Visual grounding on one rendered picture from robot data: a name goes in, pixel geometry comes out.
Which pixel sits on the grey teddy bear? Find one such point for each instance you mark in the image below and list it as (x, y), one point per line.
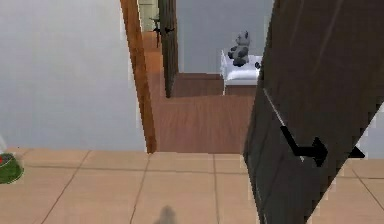
(240, 50)

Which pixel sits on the white bed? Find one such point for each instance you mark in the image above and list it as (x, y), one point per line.
(238, 71)

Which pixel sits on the dark brown room door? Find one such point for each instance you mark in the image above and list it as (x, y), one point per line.
(170, 50)
(320, 73)

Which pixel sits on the green round object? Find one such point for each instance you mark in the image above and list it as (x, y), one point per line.
(9, 169)

